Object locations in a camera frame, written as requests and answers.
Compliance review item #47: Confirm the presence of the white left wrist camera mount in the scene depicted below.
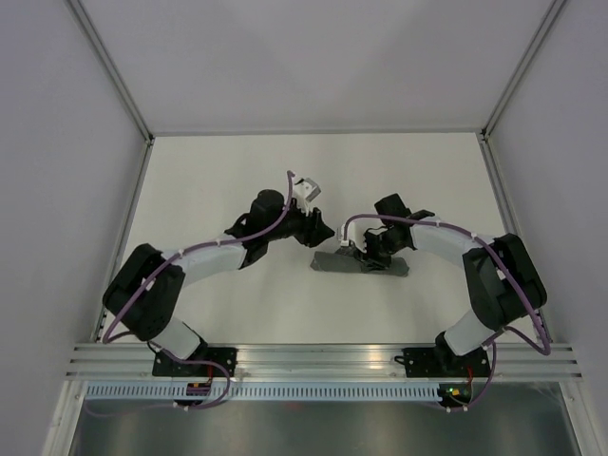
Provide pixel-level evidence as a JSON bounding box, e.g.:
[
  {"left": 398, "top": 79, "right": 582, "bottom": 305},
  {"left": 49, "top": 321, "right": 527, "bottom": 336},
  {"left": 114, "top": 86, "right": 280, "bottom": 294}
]
[{"left": 292, "top": 175, "right": 321, "bottom": 214}]

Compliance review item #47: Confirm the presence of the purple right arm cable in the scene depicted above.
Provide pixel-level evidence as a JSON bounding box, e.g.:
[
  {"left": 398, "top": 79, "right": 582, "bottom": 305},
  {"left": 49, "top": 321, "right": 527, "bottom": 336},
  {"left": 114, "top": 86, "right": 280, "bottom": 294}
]
[{"left": 342, "top": 213, "right": 553, "bottom": 414}]

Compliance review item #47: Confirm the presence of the aluminium mounting rail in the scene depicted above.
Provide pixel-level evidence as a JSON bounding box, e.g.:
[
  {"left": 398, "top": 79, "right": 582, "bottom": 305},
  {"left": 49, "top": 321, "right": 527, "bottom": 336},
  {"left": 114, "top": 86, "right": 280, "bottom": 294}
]
[{"left": 63, "top": 343, "right": 582, "bottom": 383}]

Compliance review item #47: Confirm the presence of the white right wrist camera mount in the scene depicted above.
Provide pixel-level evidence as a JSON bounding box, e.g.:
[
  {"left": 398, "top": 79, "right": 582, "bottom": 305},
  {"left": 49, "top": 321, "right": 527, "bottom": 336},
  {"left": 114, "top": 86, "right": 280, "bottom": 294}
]
[{"left": 337, "top": 222, "right": 367, "bottom": 253}]

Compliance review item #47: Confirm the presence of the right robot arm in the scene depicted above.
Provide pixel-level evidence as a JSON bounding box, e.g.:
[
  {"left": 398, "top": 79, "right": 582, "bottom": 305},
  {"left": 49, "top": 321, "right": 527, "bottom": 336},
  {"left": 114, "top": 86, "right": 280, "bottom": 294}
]
[{"left": 342, "top": 194, "right": 550, "bottom": 375}]

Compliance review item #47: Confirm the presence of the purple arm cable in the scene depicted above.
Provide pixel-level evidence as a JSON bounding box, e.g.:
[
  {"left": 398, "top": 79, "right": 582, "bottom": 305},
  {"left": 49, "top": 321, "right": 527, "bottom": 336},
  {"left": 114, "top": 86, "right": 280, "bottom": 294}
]
[
  {"left": 342, "top": 213, "right": 553, "bottom": 414},
  {"left": 85, "top": 170, "right": 298, "bottom": 419}
]

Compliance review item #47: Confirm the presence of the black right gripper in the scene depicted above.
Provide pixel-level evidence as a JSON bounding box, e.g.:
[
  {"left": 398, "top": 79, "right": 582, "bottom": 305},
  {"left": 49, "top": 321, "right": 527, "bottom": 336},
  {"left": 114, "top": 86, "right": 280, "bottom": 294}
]
[{"left": 354, "top": 231, "right": 405, "bottom": 273}]

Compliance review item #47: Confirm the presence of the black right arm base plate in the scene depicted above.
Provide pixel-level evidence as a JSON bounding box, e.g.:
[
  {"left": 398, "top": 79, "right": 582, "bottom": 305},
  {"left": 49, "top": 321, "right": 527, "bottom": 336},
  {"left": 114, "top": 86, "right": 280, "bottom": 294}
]
[{"left": 395, "top": 347, "right": 490, "bottom": 379}]

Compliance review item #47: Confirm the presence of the white slotted cable duct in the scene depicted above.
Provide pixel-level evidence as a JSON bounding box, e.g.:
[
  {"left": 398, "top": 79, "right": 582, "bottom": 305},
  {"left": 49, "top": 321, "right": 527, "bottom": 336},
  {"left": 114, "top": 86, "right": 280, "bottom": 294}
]
[{"left": 85, "top": 382, "right": 441, "bottom": 402}]

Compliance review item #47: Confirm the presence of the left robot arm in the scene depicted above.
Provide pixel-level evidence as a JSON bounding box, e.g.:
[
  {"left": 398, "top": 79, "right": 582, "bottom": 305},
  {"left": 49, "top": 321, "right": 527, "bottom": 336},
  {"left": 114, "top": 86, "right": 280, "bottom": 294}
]
[{"left": 103, "top": 179, "right": 334, "bottom": 376}]

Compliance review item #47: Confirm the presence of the aluminium frame post left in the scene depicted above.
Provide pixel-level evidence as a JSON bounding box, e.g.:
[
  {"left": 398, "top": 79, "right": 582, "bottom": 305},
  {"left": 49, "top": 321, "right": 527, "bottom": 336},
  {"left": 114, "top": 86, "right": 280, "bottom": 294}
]
[{"left": 65, "top": 0, "right": 154, "bottom": 144}]

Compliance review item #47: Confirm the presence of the grey cloth napkin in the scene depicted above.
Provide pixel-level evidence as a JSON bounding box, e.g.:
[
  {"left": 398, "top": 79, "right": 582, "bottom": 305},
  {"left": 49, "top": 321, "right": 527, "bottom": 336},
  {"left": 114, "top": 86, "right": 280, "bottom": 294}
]
[{"left": 310, "top": 252, "right": 409, "bottom": 277}]

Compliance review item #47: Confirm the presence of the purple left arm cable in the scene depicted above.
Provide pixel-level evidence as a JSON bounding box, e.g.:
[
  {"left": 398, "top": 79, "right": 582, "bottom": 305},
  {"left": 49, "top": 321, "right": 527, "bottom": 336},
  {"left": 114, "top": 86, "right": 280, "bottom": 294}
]
[{"left": 85, "top": 170, "right": 298, "bottom": 419}]

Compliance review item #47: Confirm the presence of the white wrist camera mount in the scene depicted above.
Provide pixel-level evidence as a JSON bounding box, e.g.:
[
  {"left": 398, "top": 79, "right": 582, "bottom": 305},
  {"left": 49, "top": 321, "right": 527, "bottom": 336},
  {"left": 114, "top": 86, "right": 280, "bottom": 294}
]
[
  {"left": 292, "top": 175, "right": 321, "bottom": 214},
  {"left": 337, "top": 222, "right": 367, "bottom": 253}
]

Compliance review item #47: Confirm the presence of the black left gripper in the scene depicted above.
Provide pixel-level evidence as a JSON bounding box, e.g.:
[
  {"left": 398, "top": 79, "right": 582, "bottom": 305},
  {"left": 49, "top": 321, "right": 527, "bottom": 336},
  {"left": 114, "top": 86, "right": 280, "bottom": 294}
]
[{"left": 266, "top": 199, "right": 334, "bottom": 248}]

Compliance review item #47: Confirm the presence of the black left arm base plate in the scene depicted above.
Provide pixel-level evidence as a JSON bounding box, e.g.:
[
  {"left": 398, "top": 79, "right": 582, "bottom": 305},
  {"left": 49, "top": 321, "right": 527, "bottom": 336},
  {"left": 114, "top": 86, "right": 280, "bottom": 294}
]
[{"left": 152, "top": 347, "right": 238, "bottom": 378}]

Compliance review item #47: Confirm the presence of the aluminium frame post right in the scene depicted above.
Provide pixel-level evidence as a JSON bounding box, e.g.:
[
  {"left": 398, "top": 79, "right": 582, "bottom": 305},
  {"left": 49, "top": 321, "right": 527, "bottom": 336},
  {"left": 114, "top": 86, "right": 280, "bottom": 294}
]
[{"left": 478, "top": 0, "right": 569, "bottom": 142}]

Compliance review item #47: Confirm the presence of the aluminium frame post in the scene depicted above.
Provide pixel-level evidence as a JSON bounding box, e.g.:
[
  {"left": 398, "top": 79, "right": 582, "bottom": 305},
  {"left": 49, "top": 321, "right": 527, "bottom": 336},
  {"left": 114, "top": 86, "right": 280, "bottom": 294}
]
[
  {"left": 478, "top": 0, "right": 569, "bottom": 142},
  {"left": 65, "top": 0, "right": 154, "bottom": 144}
]

